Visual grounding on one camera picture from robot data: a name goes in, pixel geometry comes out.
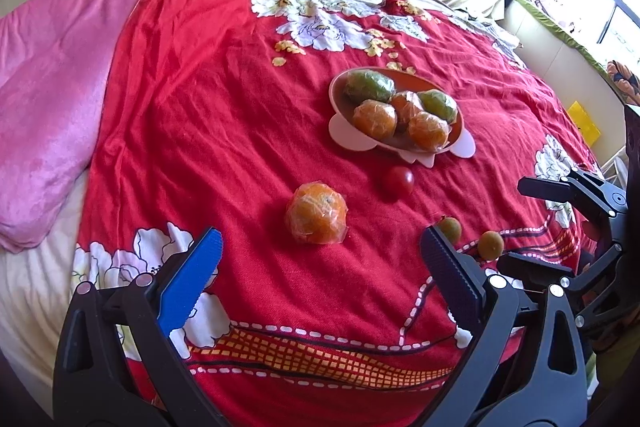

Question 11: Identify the pink plush blanket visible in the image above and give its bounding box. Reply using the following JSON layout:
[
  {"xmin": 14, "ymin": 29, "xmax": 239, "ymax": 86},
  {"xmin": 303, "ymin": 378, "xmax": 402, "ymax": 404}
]
[{"xmin": 0, "ymin": 0, "xmax": 292, "ymax": 253}]

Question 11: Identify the green fruit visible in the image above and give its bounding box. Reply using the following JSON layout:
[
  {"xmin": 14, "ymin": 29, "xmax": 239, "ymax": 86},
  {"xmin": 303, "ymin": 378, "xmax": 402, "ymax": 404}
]
[
  {"xmin": 417, "ymin": 89, "xmax": 459, "ymax": 123},
  {"xmin": 342, "ymin": 69, "xmax": 396, "ymax": 104}
]

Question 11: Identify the olive green cloth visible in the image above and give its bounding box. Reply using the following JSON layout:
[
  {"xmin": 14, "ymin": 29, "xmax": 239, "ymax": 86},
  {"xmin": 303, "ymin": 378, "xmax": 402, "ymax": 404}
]
[{"xmin": 589, "ymin": 337, "xmax": 640, "ymax": 427}]

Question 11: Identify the small brown-green longan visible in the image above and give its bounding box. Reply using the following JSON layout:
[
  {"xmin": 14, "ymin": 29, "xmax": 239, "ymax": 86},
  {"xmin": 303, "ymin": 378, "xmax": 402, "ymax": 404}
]
[
  {"xmin": 477, "ymin": 230, "xmax": 505, "ymax": 260},
  {"xmin": 436, "ymin": 217, "xmax": 462, "ymax": 244}
]

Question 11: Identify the green-edged bench cushion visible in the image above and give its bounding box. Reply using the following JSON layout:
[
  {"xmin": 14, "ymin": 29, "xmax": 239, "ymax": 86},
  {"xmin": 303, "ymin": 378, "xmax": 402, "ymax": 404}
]
[{"xmin": 514, "ymin": 0, "xmax": 612, "ymax": 78}]

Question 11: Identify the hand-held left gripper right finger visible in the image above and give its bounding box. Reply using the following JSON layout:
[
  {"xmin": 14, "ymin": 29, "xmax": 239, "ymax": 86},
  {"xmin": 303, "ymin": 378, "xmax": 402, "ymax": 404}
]
[{"xmin": 415, "ymin": 225, "xmax": 589, "ymax": 427}]

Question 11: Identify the large orange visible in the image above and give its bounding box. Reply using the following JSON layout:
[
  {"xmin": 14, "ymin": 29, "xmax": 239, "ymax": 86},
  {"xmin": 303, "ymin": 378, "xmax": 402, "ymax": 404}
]
[{"xmin": 285, "ymin": 182, "xmax": 348, "ymax": 246}]

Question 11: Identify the red tomato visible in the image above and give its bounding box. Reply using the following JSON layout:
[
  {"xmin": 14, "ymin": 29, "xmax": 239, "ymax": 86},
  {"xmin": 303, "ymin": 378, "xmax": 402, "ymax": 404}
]
[{"xmin": 382, "ymin": 165, "xmax": 416, "ymax": 198}]

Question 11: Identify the yellow bag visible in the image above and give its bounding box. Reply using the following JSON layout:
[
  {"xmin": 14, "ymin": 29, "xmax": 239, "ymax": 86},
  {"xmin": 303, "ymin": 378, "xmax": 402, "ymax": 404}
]
[{"xmin": 567, "ymin": 101, "xmax": 601, "ymax": 146}]

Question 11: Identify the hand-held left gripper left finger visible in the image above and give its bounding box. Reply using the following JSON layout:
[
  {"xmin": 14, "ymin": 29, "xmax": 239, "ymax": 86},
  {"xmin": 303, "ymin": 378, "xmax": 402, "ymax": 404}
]
[{"xmin": 52, "ymin": 227, "xmax": 231, "ymax": 427}]

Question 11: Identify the white window bench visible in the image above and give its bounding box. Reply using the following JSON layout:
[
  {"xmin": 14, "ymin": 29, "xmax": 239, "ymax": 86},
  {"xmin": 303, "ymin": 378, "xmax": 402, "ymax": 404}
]
[{"xmin": 500, "ymin": 0, "xmax": 632, "ymax": 168}]

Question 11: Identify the white ribbed mattress pad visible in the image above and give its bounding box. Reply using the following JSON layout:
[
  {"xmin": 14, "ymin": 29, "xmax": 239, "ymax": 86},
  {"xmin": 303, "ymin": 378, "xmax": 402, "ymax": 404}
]
[{"xmin": 0, "ymin": 172, "xmax": 96, "ymax": 383}]

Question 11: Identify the white striped cloth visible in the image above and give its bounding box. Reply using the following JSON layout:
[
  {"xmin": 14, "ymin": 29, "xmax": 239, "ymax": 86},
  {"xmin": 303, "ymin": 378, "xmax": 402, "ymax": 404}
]
[{"xmin": 450, "ymin": 7, "xmax": 527, "ymax": 68}]

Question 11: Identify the orange black patterned cushion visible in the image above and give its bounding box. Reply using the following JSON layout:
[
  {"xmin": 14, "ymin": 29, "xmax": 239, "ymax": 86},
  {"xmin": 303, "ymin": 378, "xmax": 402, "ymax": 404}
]
[{"xmin": 606, "ymin": 61, "xmax": 640, "ymax": 106}]

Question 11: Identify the red floral blanket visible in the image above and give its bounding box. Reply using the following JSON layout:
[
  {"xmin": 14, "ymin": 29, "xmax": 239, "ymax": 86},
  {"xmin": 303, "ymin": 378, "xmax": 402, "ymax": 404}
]
[{"xmin": 75, "ymin": 0, "xmax": 601, "ymax": 427}]

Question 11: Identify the white wire rack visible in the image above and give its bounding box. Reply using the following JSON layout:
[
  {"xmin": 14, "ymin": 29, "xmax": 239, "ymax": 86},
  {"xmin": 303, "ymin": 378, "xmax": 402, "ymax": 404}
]
[{"xmin": 599, "ymin": 156, "xmax": 629, "ymax": 188}]

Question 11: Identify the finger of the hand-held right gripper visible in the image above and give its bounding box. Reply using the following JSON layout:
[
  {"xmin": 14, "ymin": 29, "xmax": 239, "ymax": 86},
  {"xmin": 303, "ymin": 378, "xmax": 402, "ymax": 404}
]
[
  {"xmin": 497, "ymin": 241, "xmax": 624, "ymax": 294},
  {"xmin": 517, "ymin": 169, "xmax": 628, "ymax": 221}
]

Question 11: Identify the pink footed bowl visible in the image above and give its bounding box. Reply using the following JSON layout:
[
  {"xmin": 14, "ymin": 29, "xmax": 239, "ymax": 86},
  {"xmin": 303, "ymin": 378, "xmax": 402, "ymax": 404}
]
[{"xmin": 327, "ymin": 67, "xmax": 476, "ymax": 168}]

